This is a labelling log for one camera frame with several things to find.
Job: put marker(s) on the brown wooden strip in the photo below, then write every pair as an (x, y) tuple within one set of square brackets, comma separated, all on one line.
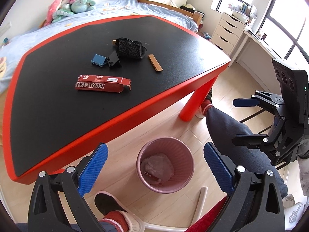
[(155, 63)]

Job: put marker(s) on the white stool leg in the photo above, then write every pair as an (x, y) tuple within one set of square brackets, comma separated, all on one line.
[(196, 217)]

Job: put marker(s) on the white drawer cabinet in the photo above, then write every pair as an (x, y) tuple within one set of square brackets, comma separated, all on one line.
[(227, 33)]

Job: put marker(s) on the blue small box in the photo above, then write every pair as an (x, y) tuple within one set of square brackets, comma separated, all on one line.
[(99, 60)]

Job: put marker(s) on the pink plush toy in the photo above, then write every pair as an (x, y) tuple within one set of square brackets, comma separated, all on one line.
[(52, 8)]

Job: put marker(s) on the red cardboard box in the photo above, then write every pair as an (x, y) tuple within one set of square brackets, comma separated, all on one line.
[(102, 83)]

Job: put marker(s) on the pink ribbed trash bin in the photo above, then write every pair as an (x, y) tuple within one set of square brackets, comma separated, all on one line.
[(165, 165)]

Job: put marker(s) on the white desk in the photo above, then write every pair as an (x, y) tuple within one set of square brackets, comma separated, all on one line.
[(256, 59)]

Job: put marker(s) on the white wall socket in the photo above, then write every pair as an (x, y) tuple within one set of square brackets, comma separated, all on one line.
[(5, 28)]

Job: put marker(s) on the black small box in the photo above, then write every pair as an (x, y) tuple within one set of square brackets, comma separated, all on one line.
[(113, 61)]

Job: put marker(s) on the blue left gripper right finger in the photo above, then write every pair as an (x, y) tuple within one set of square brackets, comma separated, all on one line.
[(221, 167)]

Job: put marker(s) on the red stool seat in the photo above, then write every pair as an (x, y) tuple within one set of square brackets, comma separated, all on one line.
[(204, 223)]

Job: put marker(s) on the green plush toy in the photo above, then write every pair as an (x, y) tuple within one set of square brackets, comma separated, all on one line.
[(69, 8)]

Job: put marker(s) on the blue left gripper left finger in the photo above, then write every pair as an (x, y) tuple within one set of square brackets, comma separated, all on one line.
[(90, 167)]

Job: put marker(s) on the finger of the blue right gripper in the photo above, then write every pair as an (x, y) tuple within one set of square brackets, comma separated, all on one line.
[(245, 102), (249, 140)]

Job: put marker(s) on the black mesh cloth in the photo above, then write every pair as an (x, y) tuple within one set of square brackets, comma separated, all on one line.
[(130, 50)]

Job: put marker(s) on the black window frame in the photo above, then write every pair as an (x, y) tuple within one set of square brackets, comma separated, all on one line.
[(283, 22)]

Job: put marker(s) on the bed with blue sheet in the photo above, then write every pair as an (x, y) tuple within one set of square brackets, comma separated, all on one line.
[(19, 45)]

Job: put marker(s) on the red table with black top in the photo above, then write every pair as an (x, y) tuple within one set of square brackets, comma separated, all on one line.
[(59, 106)]

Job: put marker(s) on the person left leg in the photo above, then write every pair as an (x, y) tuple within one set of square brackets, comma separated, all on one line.
[(115, 216)]

